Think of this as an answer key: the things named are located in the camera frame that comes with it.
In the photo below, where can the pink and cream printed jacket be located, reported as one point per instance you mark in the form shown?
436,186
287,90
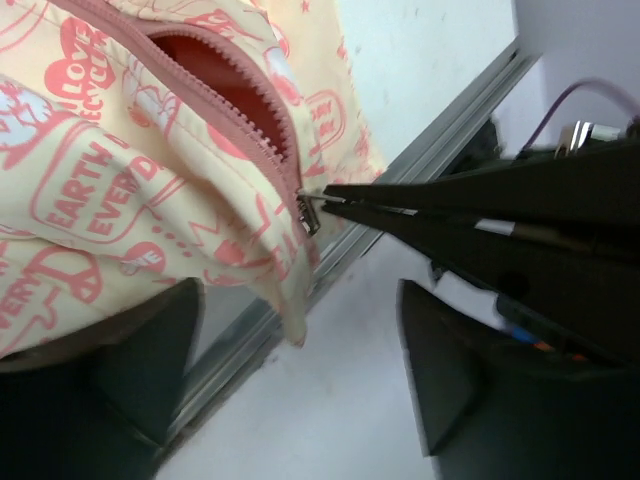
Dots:
147,142

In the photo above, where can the silver zipper slider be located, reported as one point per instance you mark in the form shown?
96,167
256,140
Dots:
308,216

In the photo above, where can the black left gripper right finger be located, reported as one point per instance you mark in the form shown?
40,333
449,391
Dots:
492,407

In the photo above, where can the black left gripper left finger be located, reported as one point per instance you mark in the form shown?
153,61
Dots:
105,413

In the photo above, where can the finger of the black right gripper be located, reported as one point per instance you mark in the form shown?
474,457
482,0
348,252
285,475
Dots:
582,288
599,186

